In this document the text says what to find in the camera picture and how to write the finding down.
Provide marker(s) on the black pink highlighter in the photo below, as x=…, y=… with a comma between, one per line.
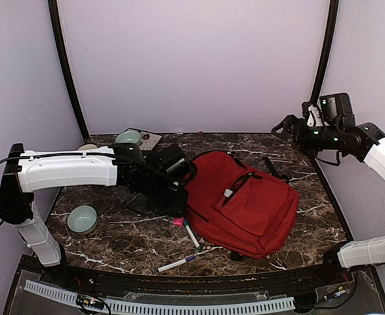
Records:
x=178, y=221

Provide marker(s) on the black front table rail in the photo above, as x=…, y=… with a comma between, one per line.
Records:
x=208, y=275

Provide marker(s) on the red student backpack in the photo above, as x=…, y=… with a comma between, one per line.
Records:
x=257, y=218

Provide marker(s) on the left black frame post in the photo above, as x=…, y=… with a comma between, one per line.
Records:
x=65, y=68

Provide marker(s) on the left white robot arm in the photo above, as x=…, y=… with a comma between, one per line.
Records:
x=28, y=171

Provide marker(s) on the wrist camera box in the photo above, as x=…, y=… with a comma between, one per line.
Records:
x=173, y=161
x=336, y=109

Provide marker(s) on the right black frame post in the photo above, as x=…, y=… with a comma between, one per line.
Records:
x=325, y=50

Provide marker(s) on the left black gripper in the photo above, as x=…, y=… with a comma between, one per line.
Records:
x=177, y=209

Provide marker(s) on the black frame post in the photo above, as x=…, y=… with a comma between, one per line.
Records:
x=65, y=68
x=325, y=50

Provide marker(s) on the purple capped white marker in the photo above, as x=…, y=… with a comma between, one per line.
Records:
x=176, y=263

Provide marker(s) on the light green bowl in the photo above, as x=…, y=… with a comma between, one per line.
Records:
x=128, y=136
x=82, y=219

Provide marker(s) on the teal capped white marker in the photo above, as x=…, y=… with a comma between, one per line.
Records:
x=192, y=236

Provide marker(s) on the floral square plate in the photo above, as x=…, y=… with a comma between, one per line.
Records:
x=148, y=140

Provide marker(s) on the pastel pink yellow highlighter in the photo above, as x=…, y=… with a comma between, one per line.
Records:
x=227, y=193

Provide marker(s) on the white slotted cable duct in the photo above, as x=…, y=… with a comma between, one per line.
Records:
x=157, y=304

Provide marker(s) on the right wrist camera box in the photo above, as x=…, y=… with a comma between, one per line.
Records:
x=336, y=109

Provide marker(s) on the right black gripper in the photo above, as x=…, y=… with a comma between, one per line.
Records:
x=290, y=121

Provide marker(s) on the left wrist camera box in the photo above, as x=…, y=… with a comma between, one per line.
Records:
x=173, y=161

